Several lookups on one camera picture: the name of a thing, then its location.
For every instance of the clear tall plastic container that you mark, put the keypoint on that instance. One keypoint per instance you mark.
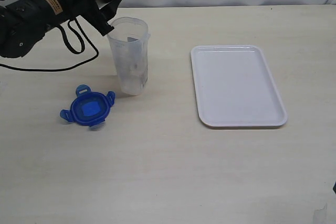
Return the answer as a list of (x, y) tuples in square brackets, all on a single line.
[(129, 45)]

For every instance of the blue plastic lid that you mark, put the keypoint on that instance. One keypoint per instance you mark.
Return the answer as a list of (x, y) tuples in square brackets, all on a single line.
[(89, 108)]

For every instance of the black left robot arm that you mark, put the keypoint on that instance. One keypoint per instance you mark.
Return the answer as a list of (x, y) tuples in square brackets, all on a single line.
[(25, 22)]

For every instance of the white rectangular plastic tray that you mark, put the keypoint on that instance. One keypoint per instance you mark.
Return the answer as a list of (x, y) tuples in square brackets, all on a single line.
[(234, 88)]

